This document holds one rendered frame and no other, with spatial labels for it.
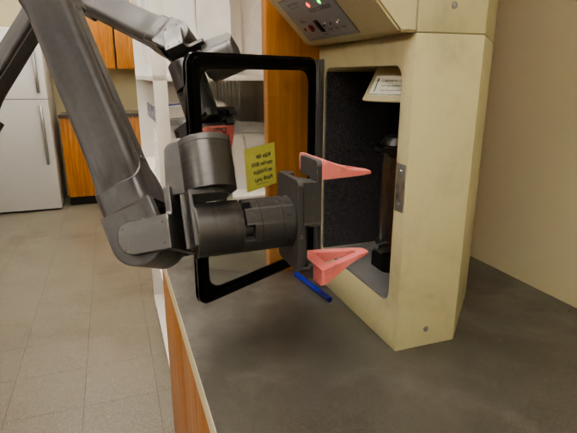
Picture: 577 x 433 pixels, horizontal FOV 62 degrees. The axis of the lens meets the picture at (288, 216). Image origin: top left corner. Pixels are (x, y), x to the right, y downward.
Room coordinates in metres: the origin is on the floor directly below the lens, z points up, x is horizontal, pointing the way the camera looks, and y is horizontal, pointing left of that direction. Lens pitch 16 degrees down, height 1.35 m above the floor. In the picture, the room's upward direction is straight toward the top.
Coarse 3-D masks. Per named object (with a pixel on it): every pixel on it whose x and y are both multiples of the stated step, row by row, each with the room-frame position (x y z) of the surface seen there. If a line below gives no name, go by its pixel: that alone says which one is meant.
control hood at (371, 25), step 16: (272, 0) 0.92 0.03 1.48; (336, 0) 0.73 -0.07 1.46; (352, 0) 0.70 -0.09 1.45; (368, 0) 0.66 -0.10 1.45; (384, 0) 0.65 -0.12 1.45; (400, 0) 0.66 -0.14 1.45; (416, 0) 0.67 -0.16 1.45; (288, 16) 0.92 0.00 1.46; (352, 16) 0.73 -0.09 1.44; (368, 16) 0.70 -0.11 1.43; (384, 16) 0.66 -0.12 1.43; (400, 16) 0.66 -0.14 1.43; (368, 32) 0.73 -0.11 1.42; (384, 32) 0.69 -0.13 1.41; (400, 32) 0.67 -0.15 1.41
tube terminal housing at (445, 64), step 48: (432, 0) 0.68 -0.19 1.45; (480, 0) 0.70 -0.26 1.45; (336, 48) 0.90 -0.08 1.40; (384, 48) 0.74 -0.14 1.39; (432, 48) 0.68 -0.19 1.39; (480, 48) 0.70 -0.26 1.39; (432, 96) 0.68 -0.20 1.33; (480, 96) 0.73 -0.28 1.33; (432, 144) 0.68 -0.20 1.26; (480, 144) 0.84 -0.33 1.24; (432, 192) 0.68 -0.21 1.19; (432, 240) 0.69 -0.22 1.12; (336, 288) 0.87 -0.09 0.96; (432, 288) 0.69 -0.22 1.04; (384, 336) 0.70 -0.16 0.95; (432, 336) 0.69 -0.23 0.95
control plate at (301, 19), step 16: (288, 0) 0.86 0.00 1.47; (304, 0) 0.81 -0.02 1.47; (320, 0) 0.77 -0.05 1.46; (304, 16) 0.86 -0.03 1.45; (320, 16) 0.81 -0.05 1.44; (336, 16) 0.77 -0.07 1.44; (304, 32) 0.92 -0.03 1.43; (320, 32) 0.86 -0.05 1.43; (336, 32) 0.81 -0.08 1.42; (352, 32) 0.77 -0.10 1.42
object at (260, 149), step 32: (224, 96) 0.78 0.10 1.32; (256, 96) 0.83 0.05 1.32; (288, 96) 0.89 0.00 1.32; (224, 128) 0.78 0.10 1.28; (256, 128) 0.83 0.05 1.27; (288, 128) 0.89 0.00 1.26; (256, 160) 0.83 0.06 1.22; (288, 160) 0.89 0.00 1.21; (256, 192) 0.83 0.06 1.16; (224, 256) 0.77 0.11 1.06; (256, 256) 0.83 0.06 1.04
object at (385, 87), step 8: (376, 72) 0.83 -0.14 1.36; (384, 72) 0.80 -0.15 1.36; (392, 72) 0.79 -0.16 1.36; (400, 72) 0.78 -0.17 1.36; (376, 80) 0.81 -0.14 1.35; (384, 80) 0.79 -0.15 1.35; (392, 80) 0.78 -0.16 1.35; (400, 80) 0.77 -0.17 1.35; (368, 88) 0.83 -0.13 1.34; (376, 88) 0.80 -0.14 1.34; (384, 88) 0.78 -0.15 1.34; (392, 88) 0.77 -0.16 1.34; (400, 88) 0.77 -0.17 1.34; (368, 96) 0.81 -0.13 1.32; (376, 96) 0.79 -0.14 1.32; (384, 96) 0.78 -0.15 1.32; (392, 96) 0.77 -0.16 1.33; (400, 96) 0.76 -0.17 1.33
